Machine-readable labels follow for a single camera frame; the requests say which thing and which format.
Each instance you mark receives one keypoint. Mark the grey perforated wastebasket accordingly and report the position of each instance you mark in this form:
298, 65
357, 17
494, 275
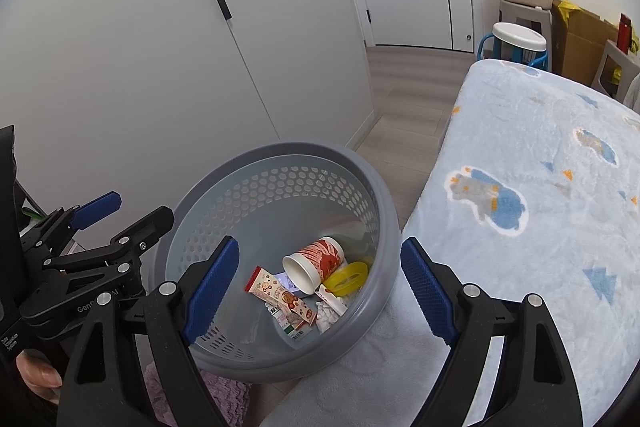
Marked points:
280, 187

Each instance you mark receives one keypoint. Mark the yellow plastic lid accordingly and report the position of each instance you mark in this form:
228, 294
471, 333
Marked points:
360, 274

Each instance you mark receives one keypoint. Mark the beige bed cover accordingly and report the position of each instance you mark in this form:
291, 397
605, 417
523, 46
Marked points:
634, 94

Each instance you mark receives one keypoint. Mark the red patterned snack wrapper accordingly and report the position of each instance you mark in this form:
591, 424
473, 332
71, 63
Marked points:
280, 294

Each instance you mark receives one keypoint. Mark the person's left hand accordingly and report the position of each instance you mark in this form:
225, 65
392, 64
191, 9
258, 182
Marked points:
40, 374

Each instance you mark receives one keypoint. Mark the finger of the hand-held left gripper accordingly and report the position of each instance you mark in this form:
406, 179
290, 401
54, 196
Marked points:
145, 229
97, 207

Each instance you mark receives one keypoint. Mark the lined paper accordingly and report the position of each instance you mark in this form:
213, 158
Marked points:
327, 318

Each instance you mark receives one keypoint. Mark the white round stool blue legs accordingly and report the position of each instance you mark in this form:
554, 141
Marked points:
517, 36

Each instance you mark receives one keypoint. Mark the white fleece sheet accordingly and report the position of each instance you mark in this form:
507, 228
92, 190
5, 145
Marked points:
375, 382

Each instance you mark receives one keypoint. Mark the grey plastic stool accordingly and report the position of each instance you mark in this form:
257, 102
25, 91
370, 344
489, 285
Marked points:
525, 12

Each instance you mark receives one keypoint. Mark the red paper cup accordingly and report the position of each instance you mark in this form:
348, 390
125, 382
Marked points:
325, 259

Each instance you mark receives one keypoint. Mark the lilac fluffy rug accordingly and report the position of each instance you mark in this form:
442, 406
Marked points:
225, 394

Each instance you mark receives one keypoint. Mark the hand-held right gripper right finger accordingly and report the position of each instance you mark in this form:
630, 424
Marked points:
427, 294

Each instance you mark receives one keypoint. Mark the small white red box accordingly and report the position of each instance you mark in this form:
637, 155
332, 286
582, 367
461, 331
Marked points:
326, 293

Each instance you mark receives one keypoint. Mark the beige plastic stool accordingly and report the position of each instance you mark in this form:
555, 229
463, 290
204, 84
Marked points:
612, 52

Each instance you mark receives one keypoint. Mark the purple cardboard box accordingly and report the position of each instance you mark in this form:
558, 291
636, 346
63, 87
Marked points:
284, 281

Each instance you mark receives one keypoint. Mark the white wardrobe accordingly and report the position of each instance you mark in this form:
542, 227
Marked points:
125, 57

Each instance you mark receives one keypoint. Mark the red bottle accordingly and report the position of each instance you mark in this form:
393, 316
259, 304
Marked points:
624, 34

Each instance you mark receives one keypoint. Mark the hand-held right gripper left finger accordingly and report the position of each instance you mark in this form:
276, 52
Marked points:
210, 294

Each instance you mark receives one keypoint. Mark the brown cardboard box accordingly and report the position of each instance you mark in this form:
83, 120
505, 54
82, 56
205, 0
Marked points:
580, 47

